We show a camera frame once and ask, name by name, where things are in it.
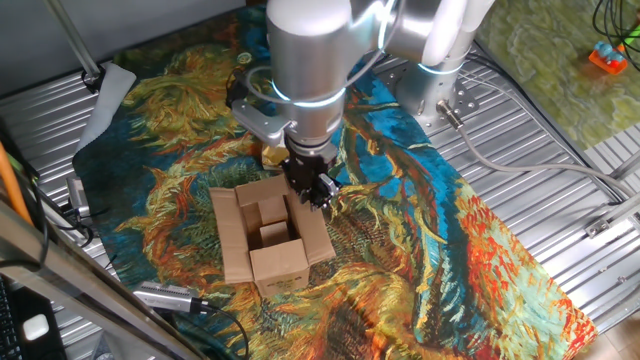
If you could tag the orange toy block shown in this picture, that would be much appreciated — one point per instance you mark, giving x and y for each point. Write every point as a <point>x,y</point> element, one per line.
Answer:
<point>605,65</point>

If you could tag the sunflower painting cloth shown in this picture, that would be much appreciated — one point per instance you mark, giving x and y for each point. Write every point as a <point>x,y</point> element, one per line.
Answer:
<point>450,250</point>

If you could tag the green plastic stick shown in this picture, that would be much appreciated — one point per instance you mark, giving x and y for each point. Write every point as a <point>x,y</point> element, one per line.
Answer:
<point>632,35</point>

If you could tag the metal tripod pole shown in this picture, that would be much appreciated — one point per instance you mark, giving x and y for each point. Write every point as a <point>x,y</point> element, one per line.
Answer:
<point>70,30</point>

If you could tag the brown cardboard box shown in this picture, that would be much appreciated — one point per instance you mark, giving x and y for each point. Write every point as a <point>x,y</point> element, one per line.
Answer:
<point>230,240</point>

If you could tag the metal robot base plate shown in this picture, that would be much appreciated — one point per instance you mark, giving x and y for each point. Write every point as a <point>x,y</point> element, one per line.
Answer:
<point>467,102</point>

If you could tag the blue toy piece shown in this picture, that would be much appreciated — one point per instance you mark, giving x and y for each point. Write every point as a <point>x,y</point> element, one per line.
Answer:
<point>607,51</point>

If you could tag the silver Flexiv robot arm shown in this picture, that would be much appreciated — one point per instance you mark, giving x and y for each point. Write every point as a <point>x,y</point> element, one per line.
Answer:
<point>310,65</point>

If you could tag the black keyboard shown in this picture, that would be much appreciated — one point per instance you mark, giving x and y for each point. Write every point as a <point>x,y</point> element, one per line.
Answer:
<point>6,325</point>

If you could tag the green patterned mat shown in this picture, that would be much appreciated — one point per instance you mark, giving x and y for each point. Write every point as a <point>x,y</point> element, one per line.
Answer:
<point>550,75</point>

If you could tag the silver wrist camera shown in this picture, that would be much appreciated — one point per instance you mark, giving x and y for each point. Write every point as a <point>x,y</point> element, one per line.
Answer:
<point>260,122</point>

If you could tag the white rounded device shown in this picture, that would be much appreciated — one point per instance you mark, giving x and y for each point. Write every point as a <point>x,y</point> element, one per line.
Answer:
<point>36,327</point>

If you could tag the gold and white tissue pack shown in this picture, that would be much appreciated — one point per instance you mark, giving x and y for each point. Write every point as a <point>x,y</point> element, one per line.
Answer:
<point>272,156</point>

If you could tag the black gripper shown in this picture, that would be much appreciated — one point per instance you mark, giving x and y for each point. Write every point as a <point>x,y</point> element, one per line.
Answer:
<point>302,172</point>

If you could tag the aluminium rail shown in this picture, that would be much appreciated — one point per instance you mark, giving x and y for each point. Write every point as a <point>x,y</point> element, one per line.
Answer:
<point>627,167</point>
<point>615,215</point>

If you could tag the aluminium frame beam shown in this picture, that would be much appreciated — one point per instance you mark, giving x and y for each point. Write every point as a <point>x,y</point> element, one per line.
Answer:
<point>50,260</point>

